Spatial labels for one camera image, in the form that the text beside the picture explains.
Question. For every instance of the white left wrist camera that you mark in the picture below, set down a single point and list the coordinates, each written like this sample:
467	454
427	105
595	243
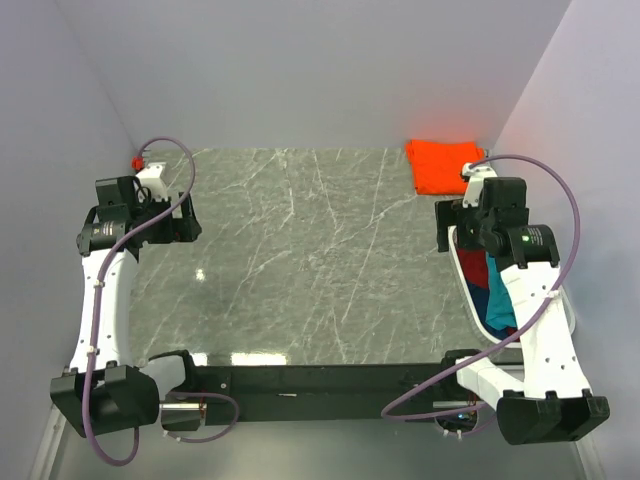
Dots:
150	184

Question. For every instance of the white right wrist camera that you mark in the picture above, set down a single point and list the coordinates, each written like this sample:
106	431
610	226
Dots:
475	175

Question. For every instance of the white laundry basket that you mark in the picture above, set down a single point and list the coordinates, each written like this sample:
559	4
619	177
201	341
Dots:
452	237

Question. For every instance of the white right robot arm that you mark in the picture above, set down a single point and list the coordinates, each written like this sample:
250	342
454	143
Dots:
554	402

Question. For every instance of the teal polo shirt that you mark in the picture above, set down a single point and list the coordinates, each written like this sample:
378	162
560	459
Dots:
500	314

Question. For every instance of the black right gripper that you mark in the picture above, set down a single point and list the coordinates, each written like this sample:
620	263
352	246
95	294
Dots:
452	212

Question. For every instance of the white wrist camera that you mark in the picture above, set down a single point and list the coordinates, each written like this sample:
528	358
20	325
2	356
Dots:
150	184
475	175

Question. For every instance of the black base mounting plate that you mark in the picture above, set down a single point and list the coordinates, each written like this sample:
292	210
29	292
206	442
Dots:
273	393

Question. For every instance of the blue shirt in basket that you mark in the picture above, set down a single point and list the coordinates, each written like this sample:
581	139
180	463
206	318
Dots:
480	300

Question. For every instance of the folded orange t shirt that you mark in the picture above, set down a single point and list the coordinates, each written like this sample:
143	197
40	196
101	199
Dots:
437	167

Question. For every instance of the dark red shirt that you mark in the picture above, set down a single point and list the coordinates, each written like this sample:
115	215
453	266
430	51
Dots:
474	267

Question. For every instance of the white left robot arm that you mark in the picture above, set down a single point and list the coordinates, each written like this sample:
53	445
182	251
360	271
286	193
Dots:
102	386

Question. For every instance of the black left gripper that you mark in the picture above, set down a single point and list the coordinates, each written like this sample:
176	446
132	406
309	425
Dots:
179	229

